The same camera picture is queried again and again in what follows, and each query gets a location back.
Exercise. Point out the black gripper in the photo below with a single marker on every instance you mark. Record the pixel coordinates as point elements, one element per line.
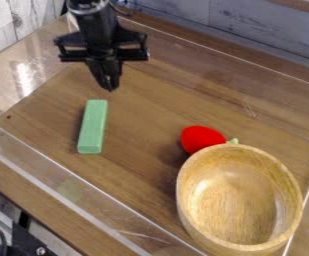
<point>101,38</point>

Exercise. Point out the green rectangular block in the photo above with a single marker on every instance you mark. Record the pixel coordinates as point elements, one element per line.
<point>91,132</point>

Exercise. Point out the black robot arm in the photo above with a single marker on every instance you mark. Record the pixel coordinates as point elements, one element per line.
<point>83,7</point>

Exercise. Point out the light wooden bowl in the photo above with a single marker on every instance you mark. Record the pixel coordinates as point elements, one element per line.
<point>238,200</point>

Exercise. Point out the red toy strawberry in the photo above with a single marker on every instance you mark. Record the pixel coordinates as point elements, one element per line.
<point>198,137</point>

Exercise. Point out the clear acrylic back wall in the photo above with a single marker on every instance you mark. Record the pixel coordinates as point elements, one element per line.
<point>259,85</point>

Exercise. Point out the clear acrylic wall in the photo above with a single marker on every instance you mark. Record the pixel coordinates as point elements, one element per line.
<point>93,222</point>
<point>259,85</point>

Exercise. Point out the clear acrylic front wall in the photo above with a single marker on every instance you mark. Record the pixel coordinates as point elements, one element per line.
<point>93,222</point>

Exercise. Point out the black clamp with cable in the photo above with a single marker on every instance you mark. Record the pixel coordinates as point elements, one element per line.
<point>24,244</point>

